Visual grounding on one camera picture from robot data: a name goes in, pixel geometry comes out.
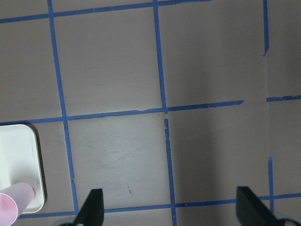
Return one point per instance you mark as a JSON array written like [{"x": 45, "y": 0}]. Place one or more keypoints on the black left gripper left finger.
[{"x": 92, "y": 211}]

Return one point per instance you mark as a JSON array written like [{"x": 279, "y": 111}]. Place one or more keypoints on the pink cup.
[{"x": 13, "y": 201}]

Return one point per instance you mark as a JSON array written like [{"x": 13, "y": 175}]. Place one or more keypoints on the cream plastic tray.
[{"x": 20, "y": 162}]

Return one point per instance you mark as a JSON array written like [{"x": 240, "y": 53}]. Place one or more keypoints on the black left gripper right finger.
[{"x": 250, "y": 210}]

